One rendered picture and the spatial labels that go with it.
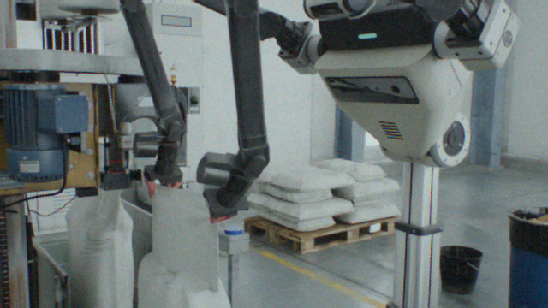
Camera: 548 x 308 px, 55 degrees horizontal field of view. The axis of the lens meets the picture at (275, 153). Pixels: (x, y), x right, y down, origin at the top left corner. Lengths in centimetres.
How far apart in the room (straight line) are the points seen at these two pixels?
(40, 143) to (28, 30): 251
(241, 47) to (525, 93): 903
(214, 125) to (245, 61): 544
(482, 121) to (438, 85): 872
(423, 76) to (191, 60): 450
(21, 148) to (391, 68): 93
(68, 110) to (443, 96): 90
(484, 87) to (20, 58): 909
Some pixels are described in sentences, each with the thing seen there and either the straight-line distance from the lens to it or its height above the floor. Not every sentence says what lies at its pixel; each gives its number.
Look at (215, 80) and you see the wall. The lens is 644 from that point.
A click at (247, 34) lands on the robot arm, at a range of 99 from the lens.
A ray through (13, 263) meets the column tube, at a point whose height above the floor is 81.
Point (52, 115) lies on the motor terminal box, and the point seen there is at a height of 126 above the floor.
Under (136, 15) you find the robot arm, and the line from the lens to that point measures 142.
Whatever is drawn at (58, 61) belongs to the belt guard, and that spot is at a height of 139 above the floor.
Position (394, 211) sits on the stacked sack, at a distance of 505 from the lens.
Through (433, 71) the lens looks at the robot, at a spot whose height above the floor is 137.
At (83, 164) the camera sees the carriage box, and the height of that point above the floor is 109.
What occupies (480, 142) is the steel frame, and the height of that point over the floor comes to 43.
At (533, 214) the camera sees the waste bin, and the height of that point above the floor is 61.
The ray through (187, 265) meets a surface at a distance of 144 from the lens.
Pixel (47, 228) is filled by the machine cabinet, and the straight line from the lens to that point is 456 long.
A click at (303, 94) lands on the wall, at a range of 719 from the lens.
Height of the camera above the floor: 133
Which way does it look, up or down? 7 degrees down
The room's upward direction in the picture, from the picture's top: 1 degrees clockwise
